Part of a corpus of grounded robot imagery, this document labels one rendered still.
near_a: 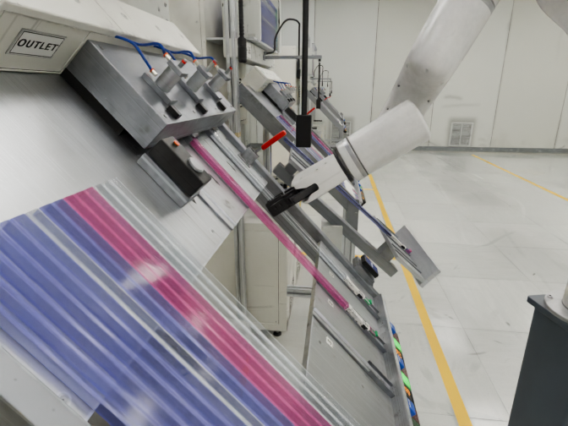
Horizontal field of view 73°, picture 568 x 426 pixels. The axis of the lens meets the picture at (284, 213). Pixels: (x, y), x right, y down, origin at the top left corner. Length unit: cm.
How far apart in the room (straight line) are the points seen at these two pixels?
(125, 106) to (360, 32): 787
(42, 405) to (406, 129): 62
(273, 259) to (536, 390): 108
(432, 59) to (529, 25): 828
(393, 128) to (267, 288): 128
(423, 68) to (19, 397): 68
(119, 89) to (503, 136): 860
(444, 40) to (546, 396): 86
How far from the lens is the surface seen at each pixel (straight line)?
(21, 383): 27
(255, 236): 175
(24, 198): 37
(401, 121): 71
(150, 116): 51
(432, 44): 74
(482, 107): 871
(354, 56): 826
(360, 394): 61
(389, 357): 76
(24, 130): 44
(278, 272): 181
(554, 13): 95
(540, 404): 122
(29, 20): 47
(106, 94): 54
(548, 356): 115
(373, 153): 71
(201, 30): 169
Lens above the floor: 119
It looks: 18 degrees down
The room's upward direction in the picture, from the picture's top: straight up
